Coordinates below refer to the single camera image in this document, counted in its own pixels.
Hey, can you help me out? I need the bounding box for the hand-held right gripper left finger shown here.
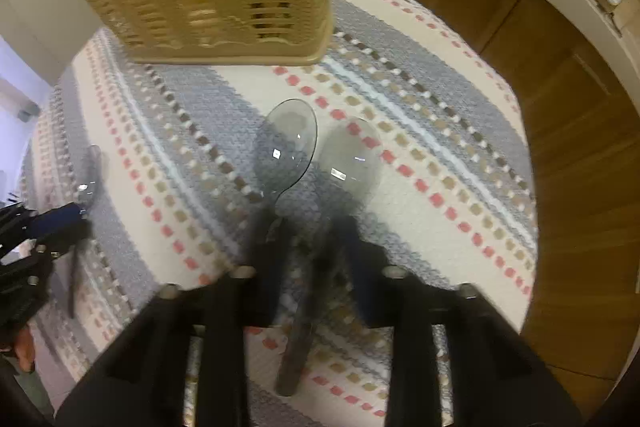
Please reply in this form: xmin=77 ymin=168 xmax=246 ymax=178
xmin=55 ymin=206 xmax=287 ymax=427

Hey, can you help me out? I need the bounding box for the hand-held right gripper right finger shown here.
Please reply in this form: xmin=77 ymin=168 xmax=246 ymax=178
xmin=334 ymin=216 xmax=582 ymax=427

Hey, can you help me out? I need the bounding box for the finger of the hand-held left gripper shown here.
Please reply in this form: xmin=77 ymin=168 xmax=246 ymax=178
xmin=20 ymin=202 xmax=86 ymax=239
xmin=35 ymin=224 xmax=94 ymax=259

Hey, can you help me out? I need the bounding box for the small dark spoon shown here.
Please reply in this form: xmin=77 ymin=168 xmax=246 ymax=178
xmin=66 ymin=144 xmax=105 ymax=319

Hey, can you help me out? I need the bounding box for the person's left hand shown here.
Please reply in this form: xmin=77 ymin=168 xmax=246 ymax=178
xmin=0 ymin=324 xmax=39 ymax=375

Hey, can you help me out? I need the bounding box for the striped woven tablecloth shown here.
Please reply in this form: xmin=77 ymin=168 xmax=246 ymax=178
xmin=20 ymin=0 xmax=541 ymax=427

